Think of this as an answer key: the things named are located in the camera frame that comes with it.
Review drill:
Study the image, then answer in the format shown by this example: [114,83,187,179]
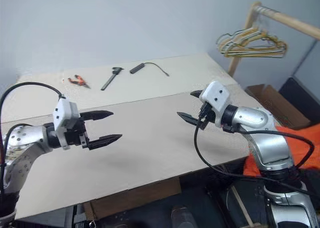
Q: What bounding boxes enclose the wooden slat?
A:
[229,184,256,226]

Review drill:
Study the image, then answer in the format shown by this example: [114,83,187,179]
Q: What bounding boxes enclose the bunch of clothes hangers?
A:
[223,25,288,58]

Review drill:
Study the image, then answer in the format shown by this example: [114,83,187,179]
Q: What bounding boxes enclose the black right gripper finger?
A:
[176,111,201,126]
[189,89,207,100]

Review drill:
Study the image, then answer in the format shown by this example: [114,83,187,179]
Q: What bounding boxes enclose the wooden clothes rack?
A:
[227,1,320,77]

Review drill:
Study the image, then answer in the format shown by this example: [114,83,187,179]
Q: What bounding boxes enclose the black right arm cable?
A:
[193,117,316,196]

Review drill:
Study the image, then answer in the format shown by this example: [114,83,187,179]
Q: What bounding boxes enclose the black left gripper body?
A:
[61,113,91,150]

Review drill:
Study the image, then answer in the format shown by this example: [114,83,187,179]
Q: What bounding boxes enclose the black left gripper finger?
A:
[79,110,115,122]
[88,134,124,151]

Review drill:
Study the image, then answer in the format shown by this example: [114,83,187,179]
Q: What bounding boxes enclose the orange handled pliers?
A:
[67,74,91,90]

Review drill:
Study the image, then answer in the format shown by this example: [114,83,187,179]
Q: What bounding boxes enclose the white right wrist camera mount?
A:
[199,80,231,127]

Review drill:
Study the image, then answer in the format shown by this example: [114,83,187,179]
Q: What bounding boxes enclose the orange shorts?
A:
[243,126,320,179]

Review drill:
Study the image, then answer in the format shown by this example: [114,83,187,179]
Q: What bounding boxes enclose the green wire hanger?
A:
[215,32,251,54]

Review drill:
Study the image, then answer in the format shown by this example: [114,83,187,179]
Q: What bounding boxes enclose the black case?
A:
[278,77,320,125]

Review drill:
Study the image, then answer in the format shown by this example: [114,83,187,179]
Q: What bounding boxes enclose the brown cardboard box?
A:
[244,84,312,131]

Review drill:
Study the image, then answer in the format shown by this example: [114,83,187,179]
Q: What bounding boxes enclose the black USB hub with cable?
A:
[129,62,170,78]

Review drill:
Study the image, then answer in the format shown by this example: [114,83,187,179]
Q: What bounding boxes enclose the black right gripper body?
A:
[197,101,217,130]

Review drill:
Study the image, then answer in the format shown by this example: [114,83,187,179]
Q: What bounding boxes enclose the black caliper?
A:
[100,67,123,91]

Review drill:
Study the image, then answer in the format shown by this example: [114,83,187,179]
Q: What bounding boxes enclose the yellow wire hanger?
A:
[219,14,286,54]

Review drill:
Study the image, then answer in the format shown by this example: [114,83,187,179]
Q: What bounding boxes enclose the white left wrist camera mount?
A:
[51,97,81,151]

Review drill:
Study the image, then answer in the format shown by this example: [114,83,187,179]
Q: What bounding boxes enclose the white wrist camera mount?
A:
[51,97,81,151]
[199,80,231,127]

